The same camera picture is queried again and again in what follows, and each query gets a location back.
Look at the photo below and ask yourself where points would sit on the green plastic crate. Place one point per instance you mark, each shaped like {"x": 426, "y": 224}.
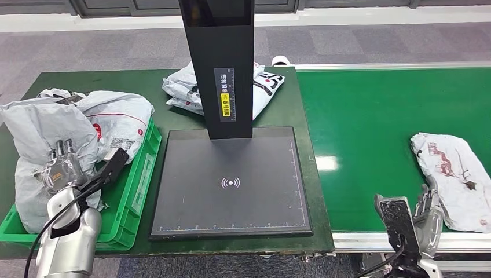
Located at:
{"x": 126, "y": 207}

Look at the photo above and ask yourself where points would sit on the white parcel black lettering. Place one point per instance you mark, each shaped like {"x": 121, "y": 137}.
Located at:
{"x": 179, "y": 82}

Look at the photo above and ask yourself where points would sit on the aluminium conveyor frame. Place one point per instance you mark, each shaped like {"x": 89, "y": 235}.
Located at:
{"x": 364, "y": 241}

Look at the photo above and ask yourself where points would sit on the grey parcel dark red print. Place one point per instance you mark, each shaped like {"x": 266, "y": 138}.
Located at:
{"x": 34, "y": 126}

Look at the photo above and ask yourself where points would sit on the white parcel red truck print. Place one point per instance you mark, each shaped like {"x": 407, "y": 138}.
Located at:
{"x": 122, "y": 111}

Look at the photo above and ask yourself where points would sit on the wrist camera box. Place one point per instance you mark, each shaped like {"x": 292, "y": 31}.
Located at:
{"x": 399, "y": 230}
{"x": 113, "y": 165}

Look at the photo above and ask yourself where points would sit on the green conveyor belt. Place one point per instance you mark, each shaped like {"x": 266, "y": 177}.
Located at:
{"x": 353, "y": 134}

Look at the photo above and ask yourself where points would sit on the white rounded object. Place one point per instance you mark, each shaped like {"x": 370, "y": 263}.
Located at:
{"x": 281, "y": 60}

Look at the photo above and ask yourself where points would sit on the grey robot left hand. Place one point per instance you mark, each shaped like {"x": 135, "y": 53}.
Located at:
{"x": 61, "y": 174}

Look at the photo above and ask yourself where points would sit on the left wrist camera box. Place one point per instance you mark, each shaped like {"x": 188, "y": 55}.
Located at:
{"x": 113, "y": 165}

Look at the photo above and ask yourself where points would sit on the black inbound scanning machine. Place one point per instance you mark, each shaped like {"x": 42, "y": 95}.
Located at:
{"x": 261, "y": 184}

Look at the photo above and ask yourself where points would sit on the white crumpled parcel red mark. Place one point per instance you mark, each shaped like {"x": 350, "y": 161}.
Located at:
{"x": 186, "y": 105}

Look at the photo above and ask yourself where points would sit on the parcel red brown print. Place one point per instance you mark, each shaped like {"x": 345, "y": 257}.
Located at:
{"x": 460, "y": 192}

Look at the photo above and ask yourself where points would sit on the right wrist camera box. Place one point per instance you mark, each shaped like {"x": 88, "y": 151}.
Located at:
{"x": 399, "y": 230}

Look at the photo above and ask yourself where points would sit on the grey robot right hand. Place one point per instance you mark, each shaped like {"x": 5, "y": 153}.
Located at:
{"x": 427, "y": 226}

